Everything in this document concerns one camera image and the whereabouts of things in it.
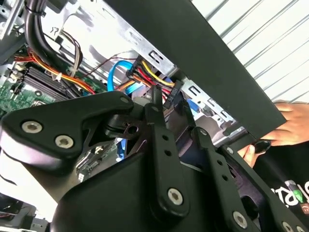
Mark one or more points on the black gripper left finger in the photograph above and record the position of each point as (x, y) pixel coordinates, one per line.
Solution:
(60, 113)

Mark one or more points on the person's hand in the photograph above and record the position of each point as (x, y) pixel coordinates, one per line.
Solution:
(294, 120)

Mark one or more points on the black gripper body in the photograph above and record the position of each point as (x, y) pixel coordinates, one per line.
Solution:
(116, 193)

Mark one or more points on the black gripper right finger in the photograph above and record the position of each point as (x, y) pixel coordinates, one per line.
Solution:
(241, 183)

